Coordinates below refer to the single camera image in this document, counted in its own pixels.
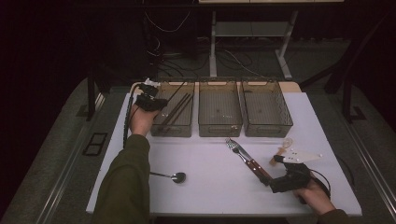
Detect small wooden spoon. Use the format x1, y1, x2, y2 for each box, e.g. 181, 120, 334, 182
269, 137, 293, 166

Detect white hanging cable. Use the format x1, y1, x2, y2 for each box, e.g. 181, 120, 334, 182
144, 11, 191, 34

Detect white table cover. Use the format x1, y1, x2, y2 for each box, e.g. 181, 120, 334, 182
85, 91, 363, 217

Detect mesh tray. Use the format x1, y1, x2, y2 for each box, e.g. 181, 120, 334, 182
147, 77, 196, 138
197, 77, 244, 138
241, 77, 294, 138

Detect black metal stand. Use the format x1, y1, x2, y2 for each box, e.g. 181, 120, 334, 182
76, 69, 106, 122
323, 12, 368, 124

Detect left hand-held gripper cable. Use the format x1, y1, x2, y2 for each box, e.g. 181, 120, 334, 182
122, 83, 144, 148

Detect fork with wooden handle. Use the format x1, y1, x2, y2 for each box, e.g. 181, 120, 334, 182
225, 138, 269, 186

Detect person's right hand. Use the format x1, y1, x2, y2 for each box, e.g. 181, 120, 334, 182
292, 179, 337, 216

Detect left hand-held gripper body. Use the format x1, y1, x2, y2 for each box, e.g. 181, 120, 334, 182
134, 77, 170, 112

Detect black floor cables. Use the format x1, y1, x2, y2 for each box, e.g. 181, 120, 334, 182
146, 34, 281, 79

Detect hand-held gripper cable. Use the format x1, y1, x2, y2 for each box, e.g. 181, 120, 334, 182
122, 83, 144, 148
307, 154, 356, 200

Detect white metal desk frame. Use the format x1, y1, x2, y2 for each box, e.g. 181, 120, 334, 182
208, 10, 294, 80

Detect person's left hand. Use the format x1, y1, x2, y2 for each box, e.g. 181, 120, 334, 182
129, 104, 160, 138

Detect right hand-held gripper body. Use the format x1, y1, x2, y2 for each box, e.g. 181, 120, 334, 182
269, 148, 323, 194

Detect metal spoon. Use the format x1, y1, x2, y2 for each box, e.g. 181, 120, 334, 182
149, 171, 187, 185

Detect black rectangular floor frame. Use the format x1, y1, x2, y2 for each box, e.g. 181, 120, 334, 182
82, 132, 108, 157

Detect metal floor rail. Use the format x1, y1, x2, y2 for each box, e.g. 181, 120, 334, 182
35, 92, 106, 224
330, 92, 396, 216

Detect right hand-held gripper cable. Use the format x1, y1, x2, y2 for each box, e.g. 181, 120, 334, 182
307, 154, 356, 200

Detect knife with wooden handle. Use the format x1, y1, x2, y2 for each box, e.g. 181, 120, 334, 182
233, 146, 274, 187

